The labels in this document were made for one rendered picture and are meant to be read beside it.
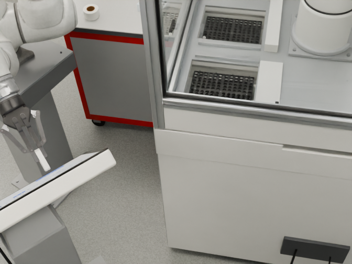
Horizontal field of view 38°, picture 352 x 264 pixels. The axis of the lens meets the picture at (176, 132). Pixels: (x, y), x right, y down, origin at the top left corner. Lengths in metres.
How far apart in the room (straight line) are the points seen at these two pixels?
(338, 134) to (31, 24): 1.14
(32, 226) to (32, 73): 0.81
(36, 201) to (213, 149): 0.66
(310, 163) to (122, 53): 1.10
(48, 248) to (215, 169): 0.66
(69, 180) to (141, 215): 1.31
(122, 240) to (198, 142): 0.97
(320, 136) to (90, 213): 1.39
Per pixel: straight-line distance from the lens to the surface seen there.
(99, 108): 2.78
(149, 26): 1.39
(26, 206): 1.31
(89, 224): 2.61
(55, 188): 1.32
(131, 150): 2.83
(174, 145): 1.75
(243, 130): 1.63
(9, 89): 1.54
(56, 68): 2.10
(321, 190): 1.87
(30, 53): 2.15
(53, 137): 2.46
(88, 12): 2.39
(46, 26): 1.99
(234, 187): 1.91
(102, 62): 2.51
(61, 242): 1.49
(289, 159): 1.73
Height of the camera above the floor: 2.26
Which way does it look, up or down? 52 degrees down
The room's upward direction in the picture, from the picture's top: 3 degrees counter-clockwise
